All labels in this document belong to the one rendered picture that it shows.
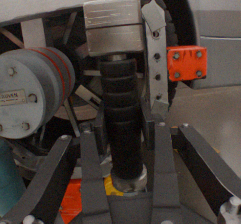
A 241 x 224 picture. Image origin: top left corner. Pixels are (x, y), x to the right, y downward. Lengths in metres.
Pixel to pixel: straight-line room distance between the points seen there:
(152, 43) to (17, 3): 0.26
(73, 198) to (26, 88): 0.37
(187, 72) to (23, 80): 0.31
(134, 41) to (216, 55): 0.47
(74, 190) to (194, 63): 0.43
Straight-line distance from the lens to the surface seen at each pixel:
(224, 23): 0.63
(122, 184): 0.22
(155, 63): 0.40
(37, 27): 0.43
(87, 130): 0.16
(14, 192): 0.47
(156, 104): 0.42
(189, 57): 0.42
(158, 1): 0.49
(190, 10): 0.59
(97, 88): 0.67
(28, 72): 0.27
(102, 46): 0.17
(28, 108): 0.29
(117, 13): 0.17
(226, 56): 0.64
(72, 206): 0.60
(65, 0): 0.21
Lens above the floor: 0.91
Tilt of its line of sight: 19 degrees down
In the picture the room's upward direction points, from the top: 6 degrees counter-clockwise
